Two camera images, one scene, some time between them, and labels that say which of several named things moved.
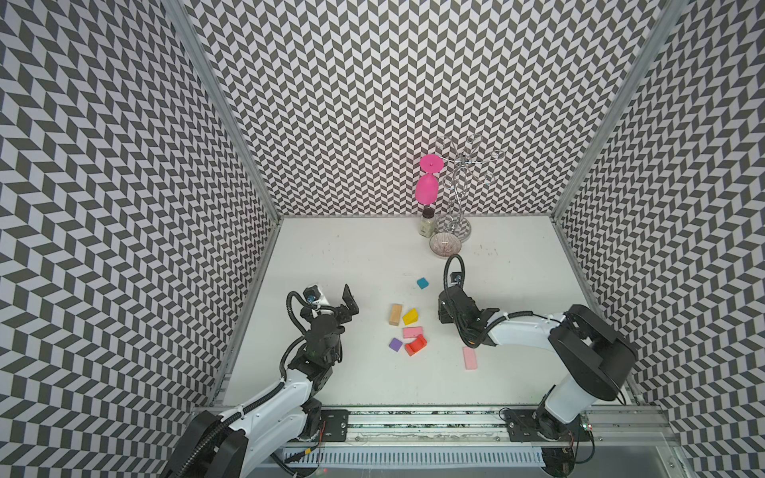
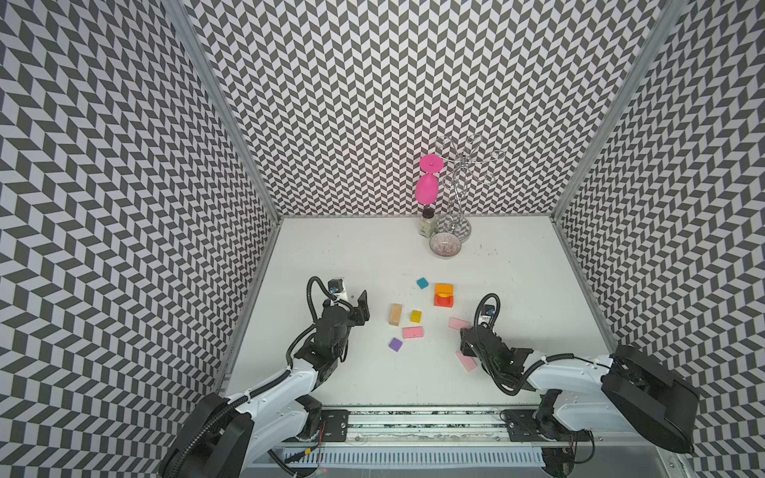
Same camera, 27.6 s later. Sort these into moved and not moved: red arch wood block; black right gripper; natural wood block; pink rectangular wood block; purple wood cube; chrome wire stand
Moved: black right gripper; red arch wood block
Not moved: natural wood block; chrome wire stand; purple wood cube; pink rectangular wood block
